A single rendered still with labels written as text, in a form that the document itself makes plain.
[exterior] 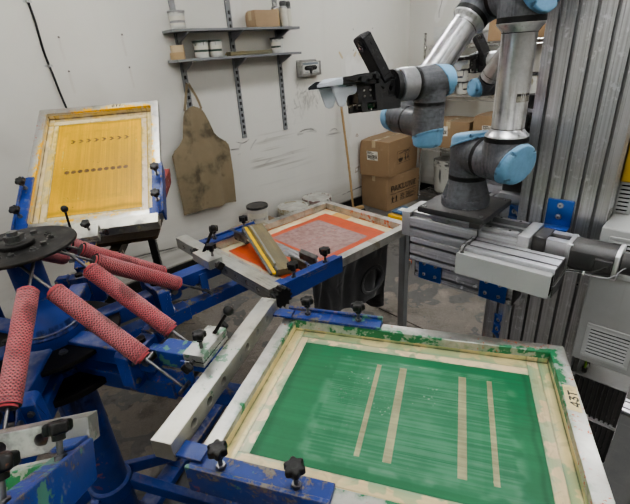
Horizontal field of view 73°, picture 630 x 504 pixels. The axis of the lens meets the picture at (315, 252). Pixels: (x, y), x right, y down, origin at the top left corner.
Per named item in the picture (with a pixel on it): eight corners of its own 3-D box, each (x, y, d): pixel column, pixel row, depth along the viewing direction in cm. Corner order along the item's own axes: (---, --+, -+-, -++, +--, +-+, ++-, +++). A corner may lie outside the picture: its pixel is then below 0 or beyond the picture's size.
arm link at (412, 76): (420, 63, 96) (400, 69, 104) (403, 65, 95) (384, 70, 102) (422, 98, 99) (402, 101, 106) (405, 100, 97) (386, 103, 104)
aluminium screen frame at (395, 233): (326, 206, 238) (325, 199, 237) (413, 231, 198) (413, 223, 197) (201, 252, 192) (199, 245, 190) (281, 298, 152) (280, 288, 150)
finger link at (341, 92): (327, 108, 89) (361, 104, 93) (324, 78, 87) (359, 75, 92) (319, 109, 91) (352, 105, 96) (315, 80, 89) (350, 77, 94)
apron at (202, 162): (234, 199, 397) (216, 78, 352) (238, 201, 392) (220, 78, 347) (182, 215, 365) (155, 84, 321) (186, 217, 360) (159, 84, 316)
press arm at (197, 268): (213, 269, 167) (211, 257, 165) (221, 273, 163) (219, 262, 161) (172, 285, 157) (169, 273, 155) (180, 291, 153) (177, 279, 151)
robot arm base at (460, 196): (496, 200, 140) (500, 170, 136) (477, 213, 130) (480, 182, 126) (453, 193, 150) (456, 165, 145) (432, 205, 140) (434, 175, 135)
